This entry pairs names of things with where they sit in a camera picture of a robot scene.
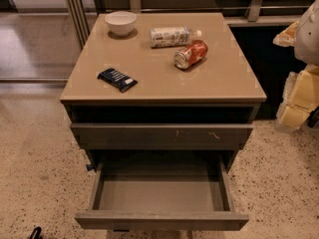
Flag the tan drawer cabinet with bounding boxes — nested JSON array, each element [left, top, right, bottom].
[[59, 11, 268, 231]]

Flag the dark blue rxbar wrapper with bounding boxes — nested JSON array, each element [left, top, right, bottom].
[[97, 68, 138, 93]]

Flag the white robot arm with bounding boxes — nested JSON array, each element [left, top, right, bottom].
[[273, 0, 319, 130]]

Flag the grey upper drawer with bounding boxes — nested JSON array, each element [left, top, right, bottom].
[[71, 123, 253, 150]]

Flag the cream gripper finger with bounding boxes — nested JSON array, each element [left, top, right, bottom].
[[273, 21, 299, 47], [277, 71, 319, 128]]

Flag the blue cabinet side knob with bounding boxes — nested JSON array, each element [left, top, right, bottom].
[[86, 164, 94, 171]]

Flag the white ceramic bowl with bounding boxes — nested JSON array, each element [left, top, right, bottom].
[[105, 11, 137, 37]]

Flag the black object on floor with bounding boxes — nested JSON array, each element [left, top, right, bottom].
[[29, 227, 43, 239]]

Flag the white labelled plastic bottle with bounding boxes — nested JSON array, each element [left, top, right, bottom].
[[150, 26, 202, 48]]

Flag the orange soda can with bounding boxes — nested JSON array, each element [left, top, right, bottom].
[[174, 40, 208, 70]]

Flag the open grey middle drawer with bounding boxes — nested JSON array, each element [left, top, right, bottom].
[[75, 158, 248, 231]]

